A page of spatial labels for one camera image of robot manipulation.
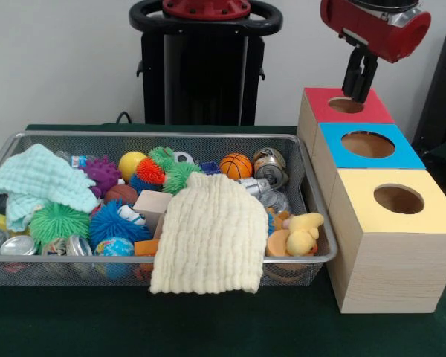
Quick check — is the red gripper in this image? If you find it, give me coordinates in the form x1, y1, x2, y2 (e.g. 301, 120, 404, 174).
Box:
319, 0, 432, 105

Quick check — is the cream waffle cloth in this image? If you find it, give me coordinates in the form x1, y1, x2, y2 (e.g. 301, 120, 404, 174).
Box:
148, 171, 269, 295

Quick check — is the wooden box with three holes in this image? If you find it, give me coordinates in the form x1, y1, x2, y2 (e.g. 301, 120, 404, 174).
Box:
296, 87, 446, 315

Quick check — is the shallow mesh bin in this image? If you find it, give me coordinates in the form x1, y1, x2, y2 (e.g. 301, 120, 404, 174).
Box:
0, 129, 339, 287

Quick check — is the black upright panel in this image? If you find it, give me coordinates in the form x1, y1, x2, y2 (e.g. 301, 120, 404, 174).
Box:
412, 24, 446, 149

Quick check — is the orange basketball toy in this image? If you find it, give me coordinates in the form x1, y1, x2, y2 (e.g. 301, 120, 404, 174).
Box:
219, 152, 253, 180

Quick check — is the yellow plush duck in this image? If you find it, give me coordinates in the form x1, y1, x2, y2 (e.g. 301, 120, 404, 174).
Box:
285, 212, 325, 257

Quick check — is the yellow ball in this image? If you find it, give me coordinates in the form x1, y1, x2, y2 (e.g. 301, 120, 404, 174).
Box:
117, 151, 149, 182

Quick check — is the purple knobby ball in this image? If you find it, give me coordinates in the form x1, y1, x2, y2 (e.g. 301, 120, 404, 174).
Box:
77, 155, 122, 199

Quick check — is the blue spiky ball with eyes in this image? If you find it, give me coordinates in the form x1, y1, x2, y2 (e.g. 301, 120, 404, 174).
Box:
88, 200, 152, 251

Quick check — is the globe print ball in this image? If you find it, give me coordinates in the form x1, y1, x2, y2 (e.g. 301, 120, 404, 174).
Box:
93, 236, 136, 280

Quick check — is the mint waffle cloth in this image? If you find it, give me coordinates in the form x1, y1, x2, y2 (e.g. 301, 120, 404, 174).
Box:
0, 144, 100, 231

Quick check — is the green spiky ball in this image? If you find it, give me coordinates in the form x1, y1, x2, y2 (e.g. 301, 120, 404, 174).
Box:
28, 202, 91, 248

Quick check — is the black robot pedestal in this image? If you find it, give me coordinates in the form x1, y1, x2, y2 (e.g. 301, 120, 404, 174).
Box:
129, 0, 283, 126

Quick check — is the black cable behind bin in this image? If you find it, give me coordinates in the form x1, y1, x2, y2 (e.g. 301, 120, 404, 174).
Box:
115, 110, 135, 126

